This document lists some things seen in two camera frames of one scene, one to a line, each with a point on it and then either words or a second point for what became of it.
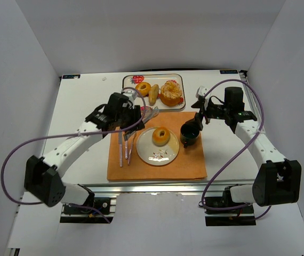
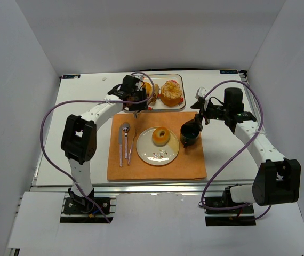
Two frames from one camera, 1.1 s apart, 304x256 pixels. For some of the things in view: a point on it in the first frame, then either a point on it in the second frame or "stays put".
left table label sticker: [72, 76] stays put
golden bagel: [161, 140] stays put
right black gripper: [201, 107] stays put
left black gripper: [134, 117] → [135, 106]
